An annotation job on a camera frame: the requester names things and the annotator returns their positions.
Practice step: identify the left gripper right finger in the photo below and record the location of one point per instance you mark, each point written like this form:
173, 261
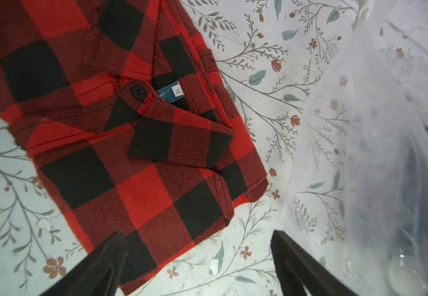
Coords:
299, 274

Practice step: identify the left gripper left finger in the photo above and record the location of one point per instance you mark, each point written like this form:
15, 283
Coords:
98, 274

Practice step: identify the clear plastic vacuum bag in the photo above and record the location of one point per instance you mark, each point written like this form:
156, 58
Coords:
344, 201

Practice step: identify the red black plaid shirt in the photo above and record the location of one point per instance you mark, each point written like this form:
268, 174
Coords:
121, 107

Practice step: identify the white vacuum bag valve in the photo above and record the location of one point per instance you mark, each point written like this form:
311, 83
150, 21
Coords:
405, 278

